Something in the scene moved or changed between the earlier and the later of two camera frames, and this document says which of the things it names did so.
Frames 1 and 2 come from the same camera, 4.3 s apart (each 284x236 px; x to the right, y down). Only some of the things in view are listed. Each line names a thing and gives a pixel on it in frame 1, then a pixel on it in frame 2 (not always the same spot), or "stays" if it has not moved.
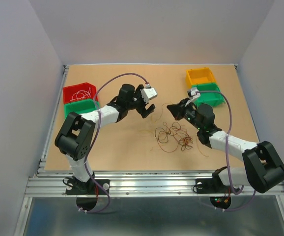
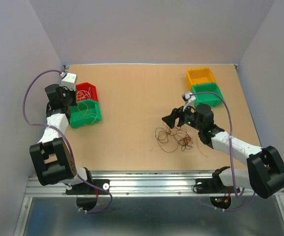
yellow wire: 151,132 to 85,111
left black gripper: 142,110 to 72,92
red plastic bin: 79,92 stays
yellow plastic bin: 199,75 stays
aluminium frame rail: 49,183 stays
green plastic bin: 215,99 stays
